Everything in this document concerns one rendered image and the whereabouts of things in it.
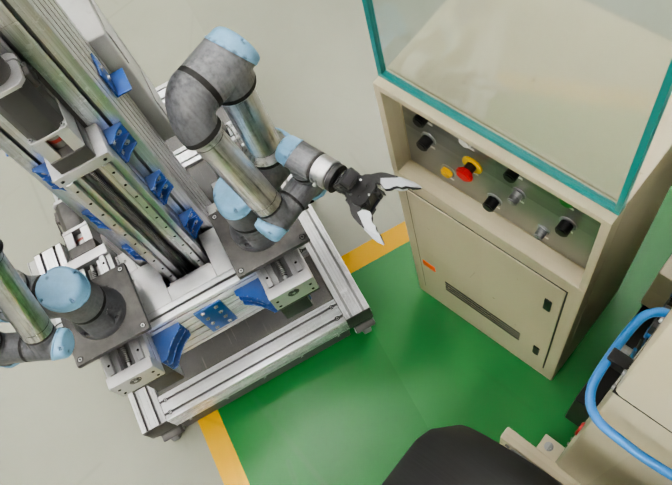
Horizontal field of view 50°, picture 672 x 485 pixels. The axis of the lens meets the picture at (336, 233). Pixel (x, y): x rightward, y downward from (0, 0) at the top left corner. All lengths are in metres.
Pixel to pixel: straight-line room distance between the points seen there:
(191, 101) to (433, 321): 1.40
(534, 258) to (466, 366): 0.92
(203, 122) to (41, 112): 0.31
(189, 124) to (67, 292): 0.61
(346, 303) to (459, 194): 0.78
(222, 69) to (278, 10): 1.92
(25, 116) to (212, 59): 0.38
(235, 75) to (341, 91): 1.58
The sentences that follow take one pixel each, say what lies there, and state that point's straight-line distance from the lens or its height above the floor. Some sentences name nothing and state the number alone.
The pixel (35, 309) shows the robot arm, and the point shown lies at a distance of 1.80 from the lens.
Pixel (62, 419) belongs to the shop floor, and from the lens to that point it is 2.95.
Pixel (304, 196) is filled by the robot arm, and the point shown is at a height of 0.97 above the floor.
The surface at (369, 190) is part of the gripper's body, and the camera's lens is 1.62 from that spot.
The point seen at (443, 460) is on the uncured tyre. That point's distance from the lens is 1.14.
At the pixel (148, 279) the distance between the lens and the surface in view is 2.21.
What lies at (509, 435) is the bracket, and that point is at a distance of 1.57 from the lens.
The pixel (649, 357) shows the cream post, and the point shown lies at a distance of 0.72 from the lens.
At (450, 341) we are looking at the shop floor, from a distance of 2.60.
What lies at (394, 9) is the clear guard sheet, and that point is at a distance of 1.32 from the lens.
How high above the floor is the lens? 2.50
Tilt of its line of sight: 64 degrees down
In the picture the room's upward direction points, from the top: 24 degrees counter-clockwise
